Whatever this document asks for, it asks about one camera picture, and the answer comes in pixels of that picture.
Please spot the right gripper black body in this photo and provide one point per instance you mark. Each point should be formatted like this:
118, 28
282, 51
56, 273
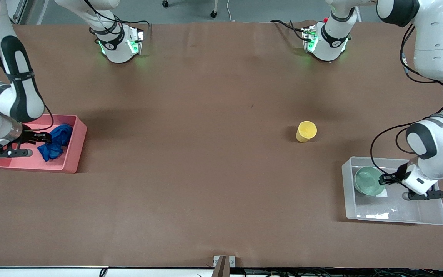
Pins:
29, 137

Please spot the blue cloth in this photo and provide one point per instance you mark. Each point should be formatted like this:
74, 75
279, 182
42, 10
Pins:
54, 148

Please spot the light green bowl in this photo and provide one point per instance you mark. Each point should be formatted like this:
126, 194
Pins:
367, 181

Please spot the yellow plastic cup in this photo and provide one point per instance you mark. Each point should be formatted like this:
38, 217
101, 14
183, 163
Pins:
306, 130

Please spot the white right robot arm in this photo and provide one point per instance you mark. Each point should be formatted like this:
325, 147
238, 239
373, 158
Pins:
117, 54

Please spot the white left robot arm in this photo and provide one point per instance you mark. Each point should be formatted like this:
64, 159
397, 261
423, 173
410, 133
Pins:
437, 38

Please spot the clear plastic storage box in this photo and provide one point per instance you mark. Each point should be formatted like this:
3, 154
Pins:
398, 211

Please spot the white square sticker label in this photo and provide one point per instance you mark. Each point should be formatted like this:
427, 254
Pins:
383, 193

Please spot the pink plastic bin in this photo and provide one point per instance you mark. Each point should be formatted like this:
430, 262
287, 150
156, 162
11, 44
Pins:
71, 154

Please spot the white table edge rail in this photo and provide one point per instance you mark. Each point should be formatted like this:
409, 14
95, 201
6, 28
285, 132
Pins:
52, 272

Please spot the metal table bracket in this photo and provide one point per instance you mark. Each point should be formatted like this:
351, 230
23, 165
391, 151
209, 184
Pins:
223, 265

